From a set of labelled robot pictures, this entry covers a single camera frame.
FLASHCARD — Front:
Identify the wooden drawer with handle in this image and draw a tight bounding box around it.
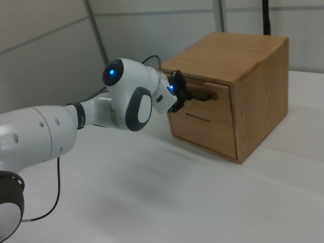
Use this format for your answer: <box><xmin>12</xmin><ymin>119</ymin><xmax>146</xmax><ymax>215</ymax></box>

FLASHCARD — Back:
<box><xmin>163</xmin><ymin>71</ymin><xmax>235</xmax><ymax>130</ymax></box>

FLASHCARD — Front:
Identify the black metal drawer handle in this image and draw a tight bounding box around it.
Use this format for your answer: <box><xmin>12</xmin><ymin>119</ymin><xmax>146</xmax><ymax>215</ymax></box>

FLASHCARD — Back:
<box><xmin>188</xmin><ymin>93</ymin><xmax>213</xmax><ymax>103</ymax></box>

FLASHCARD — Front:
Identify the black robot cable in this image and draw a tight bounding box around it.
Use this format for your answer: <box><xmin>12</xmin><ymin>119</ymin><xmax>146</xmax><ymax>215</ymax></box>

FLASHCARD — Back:
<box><xmin>22</xmin><ymin>55</ymin><xmax>163</xmax><ymax>223</ymax></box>

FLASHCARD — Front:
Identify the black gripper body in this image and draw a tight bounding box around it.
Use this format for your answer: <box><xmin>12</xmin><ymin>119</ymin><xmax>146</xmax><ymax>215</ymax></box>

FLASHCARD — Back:
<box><xmin>174</xmin><ymin>80</ymin><xmax>187</xmax><ymax>105</ymax></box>

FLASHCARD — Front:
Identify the wooden drawer cabinet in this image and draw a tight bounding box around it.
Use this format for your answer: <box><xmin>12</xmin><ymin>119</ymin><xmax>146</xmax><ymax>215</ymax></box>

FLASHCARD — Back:
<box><xmin>161</xmin><ymin>31</ymin><xmax>290</xmax><ymax>165</ymax></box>

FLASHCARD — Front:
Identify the wooden drawer with slot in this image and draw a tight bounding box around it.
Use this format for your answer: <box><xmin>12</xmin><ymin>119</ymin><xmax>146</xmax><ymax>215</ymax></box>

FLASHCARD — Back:
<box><xmin>167</xmin><ymin>108</ymin><xmax>239</xmax><ymax>161</ymax></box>

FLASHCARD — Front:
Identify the grey partition post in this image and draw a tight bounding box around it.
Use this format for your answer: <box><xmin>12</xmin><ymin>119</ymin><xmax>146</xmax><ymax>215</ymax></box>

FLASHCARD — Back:
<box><xmin>85</xmin><ymin>0</ymin><xmax>110</xmax><ymax>67</ymax></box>
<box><xmin>214</xmin><ymin>0</ymin><xmax>228</xmax><ymax>33</ymax></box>

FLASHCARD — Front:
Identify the black stand pole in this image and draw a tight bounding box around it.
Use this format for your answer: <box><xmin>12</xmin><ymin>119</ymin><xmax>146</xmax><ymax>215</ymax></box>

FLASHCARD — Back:
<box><xmin>261</xmin><ymin>0</ymin><xmax>273</xmax><ymax>36</ymax></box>

